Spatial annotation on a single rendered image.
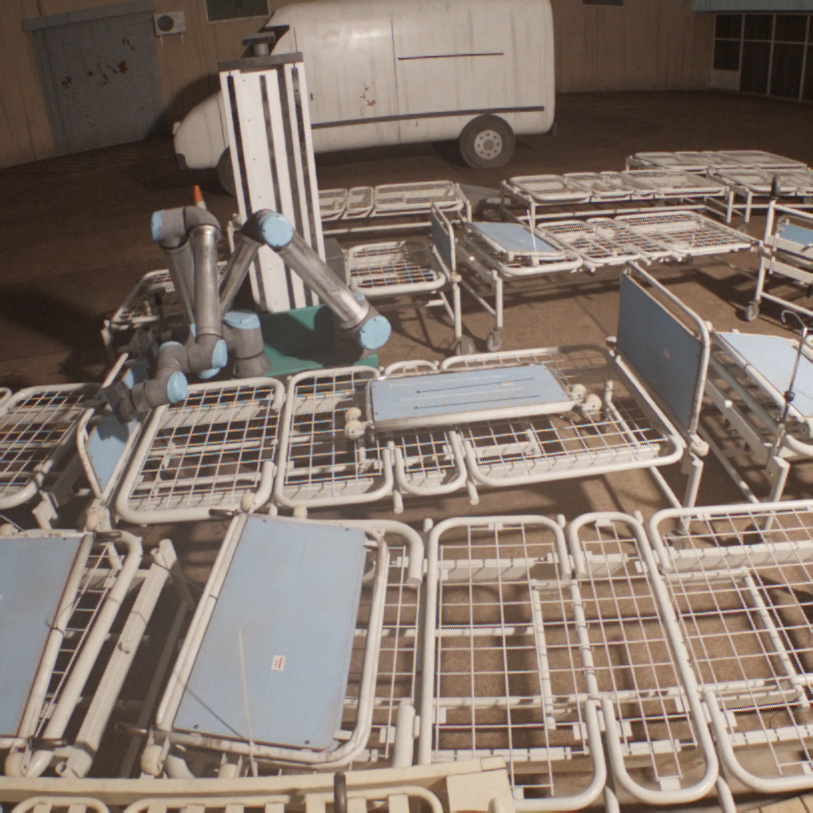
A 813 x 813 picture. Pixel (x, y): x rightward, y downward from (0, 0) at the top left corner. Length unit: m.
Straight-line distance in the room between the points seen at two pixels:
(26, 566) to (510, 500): 1.85
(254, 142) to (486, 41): 7.06
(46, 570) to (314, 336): 1.62
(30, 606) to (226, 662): 0.64
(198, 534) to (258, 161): 1.59
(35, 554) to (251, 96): 1.90
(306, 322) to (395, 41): 6.73
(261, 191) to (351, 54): 6.43
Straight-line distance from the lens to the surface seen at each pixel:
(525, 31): 9.86
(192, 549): 2.79
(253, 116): 2.85
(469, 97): 9.57
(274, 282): 3.00
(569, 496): 2.83
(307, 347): 3.04
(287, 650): 1.57
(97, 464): 2.28
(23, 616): 1.94
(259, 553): 1.79
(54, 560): 2.07
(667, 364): 2.43
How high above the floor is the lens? 1.76
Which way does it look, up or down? 30 degrees down
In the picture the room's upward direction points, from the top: 4 degrees counter-clockwise
